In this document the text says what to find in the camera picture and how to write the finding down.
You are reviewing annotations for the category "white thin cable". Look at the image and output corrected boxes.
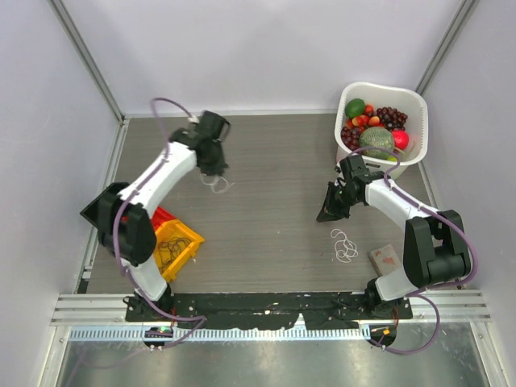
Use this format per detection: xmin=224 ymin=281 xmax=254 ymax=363
xmin=329 ymin=227 xmax=360 ymax=264
xmin=199 ymin=173 xmax=235 ymax=194

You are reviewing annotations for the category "black thin cable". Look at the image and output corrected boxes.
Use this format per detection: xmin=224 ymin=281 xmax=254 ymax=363
xmin=159 ymin=237 xmax=193 ymax=263

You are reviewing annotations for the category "dark purple thin cable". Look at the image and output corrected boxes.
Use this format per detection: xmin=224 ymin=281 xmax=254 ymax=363
xmin=155 ymin=239 xmax=190 ymax=275

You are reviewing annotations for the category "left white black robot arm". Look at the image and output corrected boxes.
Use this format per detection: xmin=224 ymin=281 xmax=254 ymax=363
xmin=92 ymin=110 xmax=231 ymax=322

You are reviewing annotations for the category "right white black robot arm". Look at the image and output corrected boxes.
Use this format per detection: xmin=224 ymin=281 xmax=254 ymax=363
xmin=316 ymin=154 xmax=474 ymax=318

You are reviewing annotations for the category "dark grape cluster left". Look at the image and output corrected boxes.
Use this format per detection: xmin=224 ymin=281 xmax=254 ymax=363
xmin=341 ymin=126 xmax=363 ymax=151

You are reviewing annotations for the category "green netted melon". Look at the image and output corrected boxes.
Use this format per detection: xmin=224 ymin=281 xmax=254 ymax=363
xmin=359 ymin=127 xmax=395 ymax=160

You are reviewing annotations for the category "red pink apple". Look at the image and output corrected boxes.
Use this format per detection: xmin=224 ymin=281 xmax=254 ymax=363
xmin=392 ymin=130 xmax=410 ymax=150

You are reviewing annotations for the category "dark red grape bunch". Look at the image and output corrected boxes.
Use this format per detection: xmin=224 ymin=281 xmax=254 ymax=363
xmin=376 ymin=106 xmax=408 ymax=131

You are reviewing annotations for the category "green lime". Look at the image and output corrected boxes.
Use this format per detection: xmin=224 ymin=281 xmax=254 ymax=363
xmin=344 ymin=98 xmax=366 ymax=119

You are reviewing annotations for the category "stained grey sponge block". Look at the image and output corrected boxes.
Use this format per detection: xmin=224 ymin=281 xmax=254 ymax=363
xmin=368 ymin=244 xmax=402 ymax=277

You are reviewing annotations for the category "red plastic bin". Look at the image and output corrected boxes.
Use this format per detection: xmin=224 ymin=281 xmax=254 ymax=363
xmin=151 ymin=206 xmax=176 ymax=231

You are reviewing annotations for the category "white plastic basket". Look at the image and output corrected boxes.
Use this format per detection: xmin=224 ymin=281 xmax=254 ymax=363
xmin=335 ymin=81 xmax=429 ymax=179

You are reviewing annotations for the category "yellow plastic bin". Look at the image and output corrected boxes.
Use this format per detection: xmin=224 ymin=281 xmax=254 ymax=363
xmin=153 ymin=219 xmax=206 ymax=282

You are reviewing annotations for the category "black plastic bin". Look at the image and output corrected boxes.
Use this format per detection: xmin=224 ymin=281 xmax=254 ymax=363
xmin=80 ymin=182 xmax=129 ymax=235

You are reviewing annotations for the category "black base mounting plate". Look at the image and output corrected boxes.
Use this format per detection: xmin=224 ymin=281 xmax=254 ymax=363
xmin=124 ymin=290 xmax=414 ymax=331

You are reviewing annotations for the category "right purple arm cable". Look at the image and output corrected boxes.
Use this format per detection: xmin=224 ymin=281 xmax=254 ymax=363
xmin=346 ymin=145 xmax=481 ymax=356

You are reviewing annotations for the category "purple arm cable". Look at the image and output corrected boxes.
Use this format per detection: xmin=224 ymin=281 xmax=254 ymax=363
xmin=112 ymin=97 xmax=209 ymax=352
xmin=346 ymin=145 xmax=481 ymax=356

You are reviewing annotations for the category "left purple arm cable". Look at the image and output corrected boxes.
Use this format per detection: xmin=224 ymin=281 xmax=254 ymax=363
xmin=112 ymin=97 xmax=209 ymax=352

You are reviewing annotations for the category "white slotted cable duct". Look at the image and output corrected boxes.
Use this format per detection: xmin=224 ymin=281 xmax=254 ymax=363
xmin=69 ymin=325 xmax=370 ymax=343

